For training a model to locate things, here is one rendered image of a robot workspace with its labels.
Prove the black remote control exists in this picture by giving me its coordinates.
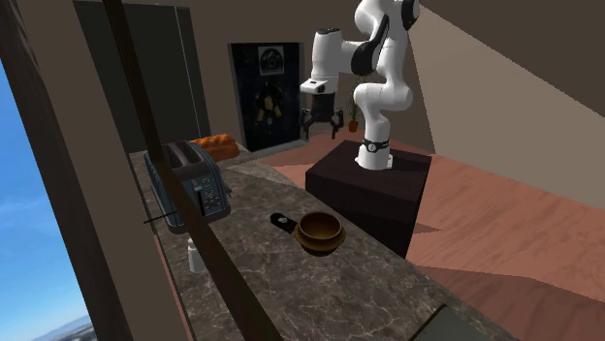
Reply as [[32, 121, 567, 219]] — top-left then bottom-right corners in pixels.
[[270, 212, 299, 233]]

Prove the dark tall cabinet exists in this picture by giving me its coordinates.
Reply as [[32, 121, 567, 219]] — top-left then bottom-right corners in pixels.
[[73, 0, 212, 154]]

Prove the grey blue toaster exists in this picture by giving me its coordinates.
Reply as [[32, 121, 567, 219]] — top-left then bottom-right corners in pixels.
[[143, 139, 233, 235]]

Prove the dark window frame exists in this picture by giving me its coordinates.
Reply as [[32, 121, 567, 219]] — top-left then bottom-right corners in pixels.
[[0, 0, 285, 341]]

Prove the white bottle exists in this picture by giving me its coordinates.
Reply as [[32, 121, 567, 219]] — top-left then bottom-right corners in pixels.
[[186, 237, 207, 274]]

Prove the orange bread loaf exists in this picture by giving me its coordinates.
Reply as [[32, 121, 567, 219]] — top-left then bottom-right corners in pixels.
[[189, 133, 240, 163]]

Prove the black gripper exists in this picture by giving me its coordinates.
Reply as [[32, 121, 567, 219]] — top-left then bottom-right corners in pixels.
[[300, 92, 345, 141]]

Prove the brown wooden bowl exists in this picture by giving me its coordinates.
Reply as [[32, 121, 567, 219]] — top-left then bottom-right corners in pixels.
[[294, 211, 347, 254]]

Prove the dark robot stand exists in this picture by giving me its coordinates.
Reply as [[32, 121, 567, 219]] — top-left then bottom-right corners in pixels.
[[304, 139, 432, 260]]

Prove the potted plant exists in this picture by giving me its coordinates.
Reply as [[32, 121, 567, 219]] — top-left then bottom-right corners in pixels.
[[347, 94, 361, 134]]

